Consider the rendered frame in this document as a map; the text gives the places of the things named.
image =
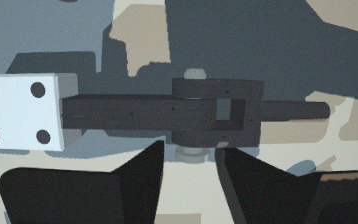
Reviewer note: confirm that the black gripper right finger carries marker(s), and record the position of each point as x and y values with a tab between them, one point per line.
259	193

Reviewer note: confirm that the white clevis pin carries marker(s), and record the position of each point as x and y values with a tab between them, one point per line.
186	154

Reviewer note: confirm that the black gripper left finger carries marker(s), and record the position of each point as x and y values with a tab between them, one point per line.
60	196

